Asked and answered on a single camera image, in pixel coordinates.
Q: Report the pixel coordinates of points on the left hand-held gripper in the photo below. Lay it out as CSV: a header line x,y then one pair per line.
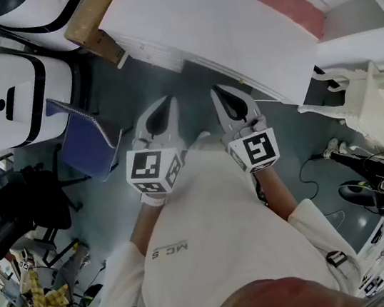
x,y
145,167

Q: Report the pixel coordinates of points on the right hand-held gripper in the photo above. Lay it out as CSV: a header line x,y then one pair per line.
x,y
258,149

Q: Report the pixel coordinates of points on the pink cloth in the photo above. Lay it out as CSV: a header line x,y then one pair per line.
x,y
291,7

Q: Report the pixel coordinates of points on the person's right forearm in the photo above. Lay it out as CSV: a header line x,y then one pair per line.
x,y
277,190

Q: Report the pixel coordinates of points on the person's left forearm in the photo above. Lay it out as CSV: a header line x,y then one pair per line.
x,y
147,225

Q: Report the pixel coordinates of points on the white table top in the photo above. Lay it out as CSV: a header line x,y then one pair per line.
x,y
210,19

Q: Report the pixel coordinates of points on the blue padded chair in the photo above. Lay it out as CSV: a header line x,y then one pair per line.
x,y
87,144

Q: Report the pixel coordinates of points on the black waist device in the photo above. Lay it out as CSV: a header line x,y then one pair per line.
x,y
261,192

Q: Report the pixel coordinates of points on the person's white shirt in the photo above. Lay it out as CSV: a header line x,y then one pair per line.
x,y
209,240

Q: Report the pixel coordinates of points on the white ornate chair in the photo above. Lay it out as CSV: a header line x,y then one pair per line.
x,y
368,103

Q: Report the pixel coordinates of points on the white black-trimmed machine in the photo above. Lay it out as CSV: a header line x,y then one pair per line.
x,y
28,99
37,18

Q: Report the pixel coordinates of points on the black office chair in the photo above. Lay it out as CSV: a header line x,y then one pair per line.
x,y
13,213

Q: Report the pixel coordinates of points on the yellow plaid cloth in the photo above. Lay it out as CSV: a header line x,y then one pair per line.
x,y
47,302

